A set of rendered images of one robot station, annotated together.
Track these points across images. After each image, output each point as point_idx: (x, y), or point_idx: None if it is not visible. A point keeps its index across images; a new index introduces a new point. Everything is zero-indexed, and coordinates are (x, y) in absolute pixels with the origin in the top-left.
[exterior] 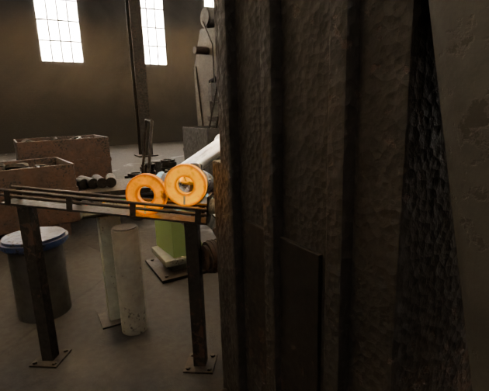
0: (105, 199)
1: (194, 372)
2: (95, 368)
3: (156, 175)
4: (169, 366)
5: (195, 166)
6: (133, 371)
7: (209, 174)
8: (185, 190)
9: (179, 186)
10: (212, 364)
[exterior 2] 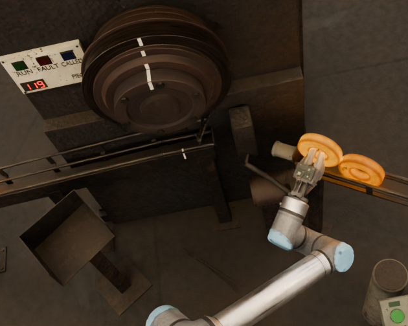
0: (406, 178)
1: (322, 220)
2: None
3: (350, 160)
4: (343, 237)
5: (307, 138)
6: (376, 242)
7: (274, 228)
8: (309, 235)
9: (316, 238)
10: (306, 225)
